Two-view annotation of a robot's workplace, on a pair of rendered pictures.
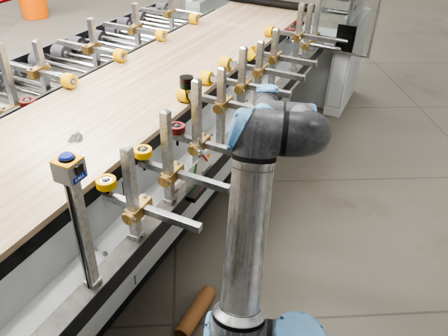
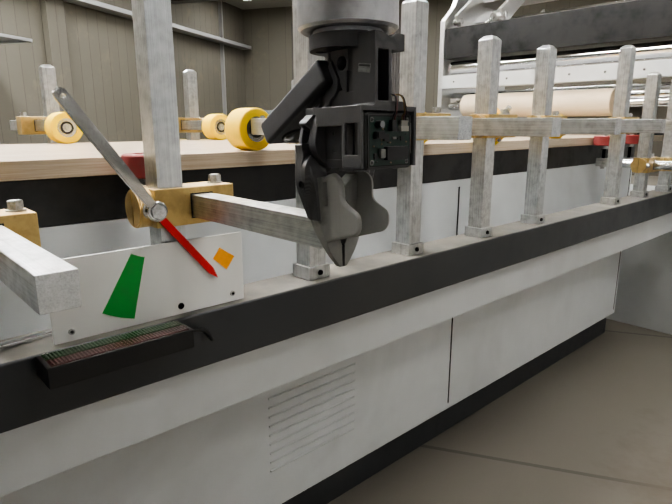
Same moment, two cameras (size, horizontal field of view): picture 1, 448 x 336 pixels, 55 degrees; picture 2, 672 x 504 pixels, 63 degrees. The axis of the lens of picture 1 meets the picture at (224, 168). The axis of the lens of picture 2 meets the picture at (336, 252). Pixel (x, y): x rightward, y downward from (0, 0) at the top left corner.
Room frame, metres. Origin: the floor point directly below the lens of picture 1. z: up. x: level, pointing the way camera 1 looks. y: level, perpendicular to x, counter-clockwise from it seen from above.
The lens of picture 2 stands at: (1.13, -0.36, 0.95)
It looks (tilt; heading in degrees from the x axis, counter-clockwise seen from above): 13 degrees down; 23
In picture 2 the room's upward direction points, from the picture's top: straight up
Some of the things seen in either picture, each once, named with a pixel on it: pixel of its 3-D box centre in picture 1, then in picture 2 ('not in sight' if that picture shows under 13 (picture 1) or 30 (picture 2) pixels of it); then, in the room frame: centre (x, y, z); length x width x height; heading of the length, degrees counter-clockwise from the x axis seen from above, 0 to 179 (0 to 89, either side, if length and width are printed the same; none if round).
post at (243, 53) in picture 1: (241, 90); (411, 134); (2.15, -0.08, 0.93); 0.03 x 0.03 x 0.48; 66
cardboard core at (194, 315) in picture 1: (196, 312); not in sight; (1.40, 0.12, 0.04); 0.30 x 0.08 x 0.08; 156
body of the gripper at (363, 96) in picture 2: not in sight; (354, 106); (1.61, -0.18, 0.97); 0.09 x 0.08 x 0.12; 65
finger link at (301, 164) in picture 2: not in sight; (319, 172); (1.60, -0.14, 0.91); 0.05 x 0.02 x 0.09; 155
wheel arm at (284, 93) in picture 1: (247, 85); (430, 125); (2.19, -0.11, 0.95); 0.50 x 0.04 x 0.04; 66
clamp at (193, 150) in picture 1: (199, 144); (180, 203); (1.72, 0.12, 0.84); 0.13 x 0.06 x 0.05; 156
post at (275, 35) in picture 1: (273, 66); (538, 146); (2.61, -0.29, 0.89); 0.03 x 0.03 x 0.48; 66
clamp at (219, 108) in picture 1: (223, 104); not in sight; (1.95, 0.01, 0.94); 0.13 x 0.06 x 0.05; 156
